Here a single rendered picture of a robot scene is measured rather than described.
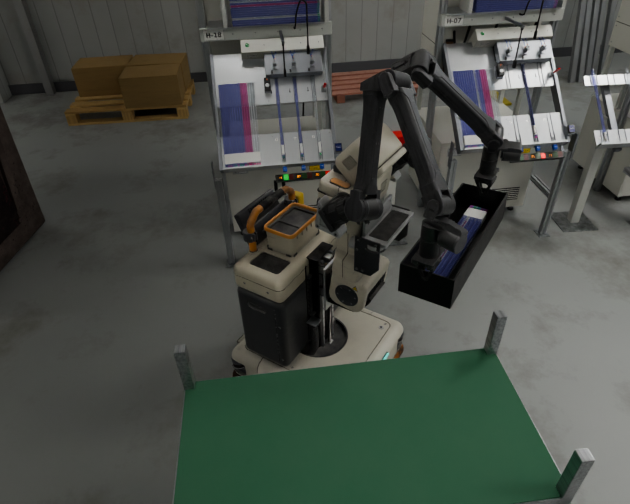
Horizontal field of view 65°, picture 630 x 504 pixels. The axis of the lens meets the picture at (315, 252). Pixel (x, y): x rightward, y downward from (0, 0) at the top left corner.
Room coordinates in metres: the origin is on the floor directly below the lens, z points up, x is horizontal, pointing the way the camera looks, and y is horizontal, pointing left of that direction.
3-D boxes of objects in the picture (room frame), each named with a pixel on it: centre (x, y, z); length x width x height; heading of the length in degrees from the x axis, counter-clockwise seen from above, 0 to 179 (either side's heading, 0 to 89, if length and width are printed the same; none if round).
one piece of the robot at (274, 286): (1.73, 0.07, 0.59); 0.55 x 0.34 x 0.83; 147
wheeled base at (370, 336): (1.68, -0.01, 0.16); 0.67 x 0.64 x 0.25; 57
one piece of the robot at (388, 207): (1.52, -0.25, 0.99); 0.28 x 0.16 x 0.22; 147
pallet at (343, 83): (5.94, -0.72, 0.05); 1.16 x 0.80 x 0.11; 96
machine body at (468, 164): (3.41, -1.19, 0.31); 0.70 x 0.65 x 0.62; 96
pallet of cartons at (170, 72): (5.59, 2.00, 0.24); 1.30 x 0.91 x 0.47; 96
